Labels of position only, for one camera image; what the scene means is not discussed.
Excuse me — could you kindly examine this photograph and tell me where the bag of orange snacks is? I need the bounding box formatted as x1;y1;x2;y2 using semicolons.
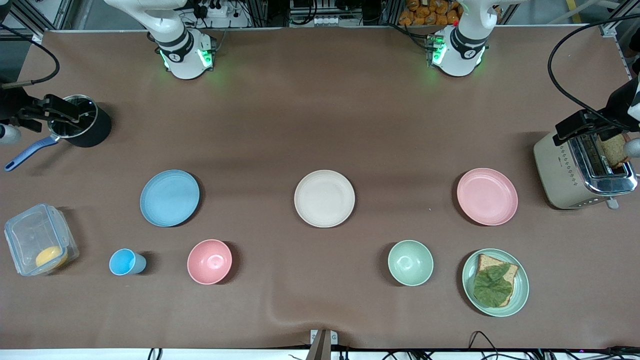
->
398;0;461;26

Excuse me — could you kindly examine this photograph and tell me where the pink bowl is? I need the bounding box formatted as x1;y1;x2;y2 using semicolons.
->
187;239;233;286

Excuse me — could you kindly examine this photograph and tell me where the pink plate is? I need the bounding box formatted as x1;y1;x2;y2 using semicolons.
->
456;168;519;226

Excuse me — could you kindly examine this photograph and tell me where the white socket strip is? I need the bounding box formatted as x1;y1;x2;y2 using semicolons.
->
289;15;337;27

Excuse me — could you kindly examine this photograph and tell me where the black pot with blue handle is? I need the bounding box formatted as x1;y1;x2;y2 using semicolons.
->
4;94;113;173

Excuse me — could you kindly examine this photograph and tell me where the toast slice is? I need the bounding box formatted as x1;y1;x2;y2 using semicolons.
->
600;134;632;169

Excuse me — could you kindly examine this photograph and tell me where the clear plastic container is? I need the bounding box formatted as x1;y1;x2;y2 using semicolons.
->
4;203;80;277

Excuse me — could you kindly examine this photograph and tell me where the green bowl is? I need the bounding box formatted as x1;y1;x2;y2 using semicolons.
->
387;240;434;287

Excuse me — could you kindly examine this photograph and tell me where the brown bread slice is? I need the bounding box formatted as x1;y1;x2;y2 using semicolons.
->
473;253;520;307

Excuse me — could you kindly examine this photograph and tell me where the metal table clamp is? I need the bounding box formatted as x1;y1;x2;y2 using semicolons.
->
306;328;339;360

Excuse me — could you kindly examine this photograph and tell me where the green lit controller board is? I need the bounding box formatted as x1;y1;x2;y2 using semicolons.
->
425;34;447;67

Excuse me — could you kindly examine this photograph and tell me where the beige plate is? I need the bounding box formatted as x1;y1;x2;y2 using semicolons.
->
294;170;356;229

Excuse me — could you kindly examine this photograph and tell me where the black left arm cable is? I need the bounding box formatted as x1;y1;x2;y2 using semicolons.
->
547;14;640;132

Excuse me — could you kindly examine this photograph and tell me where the green plate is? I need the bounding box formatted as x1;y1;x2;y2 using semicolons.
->
461;248;530;318

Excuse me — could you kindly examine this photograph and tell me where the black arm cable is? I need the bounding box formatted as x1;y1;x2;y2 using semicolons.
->
547;14;640;132
0;24;61;91

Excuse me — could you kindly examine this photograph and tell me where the looped black cable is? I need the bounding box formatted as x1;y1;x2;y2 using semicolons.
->
468;330;502;360

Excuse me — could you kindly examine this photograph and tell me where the green lettuce leaf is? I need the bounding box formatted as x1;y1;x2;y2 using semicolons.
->
473;264;514;308

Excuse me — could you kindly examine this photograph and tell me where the white power strip with plugs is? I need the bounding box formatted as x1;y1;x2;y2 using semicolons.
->
192;0;231;19

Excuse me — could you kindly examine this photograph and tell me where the yellow orange food piece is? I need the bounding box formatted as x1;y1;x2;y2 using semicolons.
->
35;246;68;270

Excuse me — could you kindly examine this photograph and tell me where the beige chrome toaster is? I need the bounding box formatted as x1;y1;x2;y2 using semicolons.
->
533;131;639;211

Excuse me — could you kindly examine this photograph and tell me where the blue cup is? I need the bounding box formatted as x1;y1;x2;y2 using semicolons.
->
109;248;147;276

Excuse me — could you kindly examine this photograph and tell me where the blue plate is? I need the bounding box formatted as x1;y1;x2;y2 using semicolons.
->
140;169;201;228

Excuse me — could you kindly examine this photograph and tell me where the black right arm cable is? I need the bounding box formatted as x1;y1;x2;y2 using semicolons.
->
0;24;61;91

